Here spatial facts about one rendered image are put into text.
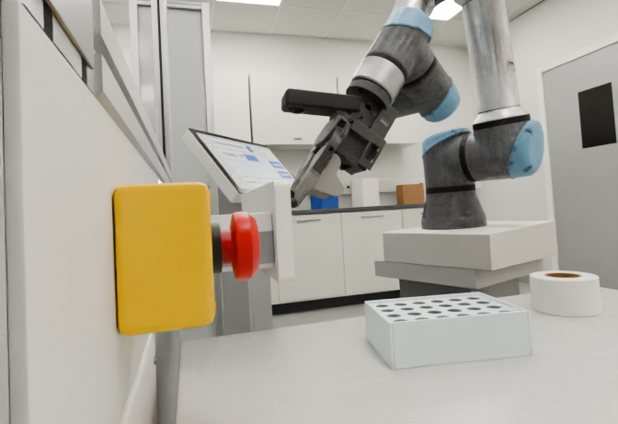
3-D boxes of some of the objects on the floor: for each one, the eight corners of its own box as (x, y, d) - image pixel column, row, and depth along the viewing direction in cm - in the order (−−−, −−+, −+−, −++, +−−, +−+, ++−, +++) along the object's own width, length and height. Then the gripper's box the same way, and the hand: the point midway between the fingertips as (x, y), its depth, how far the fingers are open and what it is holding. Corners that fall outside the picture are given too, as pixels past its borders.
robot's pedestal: (460, 514, 117) (441, 248, 121) (577, 589, 93) (549, 253, 96) (387, 573, 100) (368, 259, 103) (508, 684, 75) (477, 270, 79)
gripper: (413, 104, 59) (341, 230, 55) (379, 121, 70) (316, 228, 66) (366, 68, 58) (289, 196, 53) (338, 91, 68) (272, 200, 64)
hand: (292, 195), depth 59 cm, fingers closed on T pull, 3 cm apart
